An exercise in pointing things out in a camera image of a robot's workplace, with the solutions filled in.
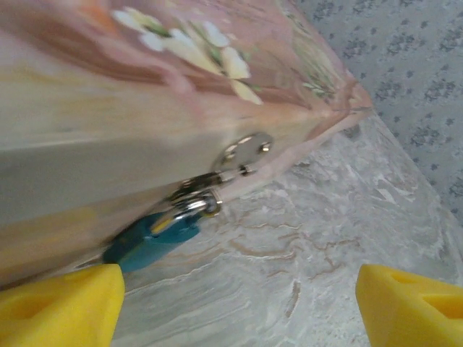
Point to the silver metal hasp latch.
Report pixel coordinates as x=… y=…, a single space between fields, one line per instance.
x=249 y=148

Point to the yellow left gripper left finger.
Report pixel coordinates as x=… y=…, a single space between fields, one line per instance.
x=58 y=311

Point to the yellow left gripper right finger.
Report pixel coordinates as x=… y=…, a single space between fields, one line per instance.
x=408 y=314

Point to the pink box with rabbit print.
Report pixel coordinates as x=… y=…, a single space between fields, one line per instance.
x=108 y=108

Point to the teal padlock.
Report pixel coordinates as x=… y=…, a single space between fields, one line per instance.
x=144 y=246

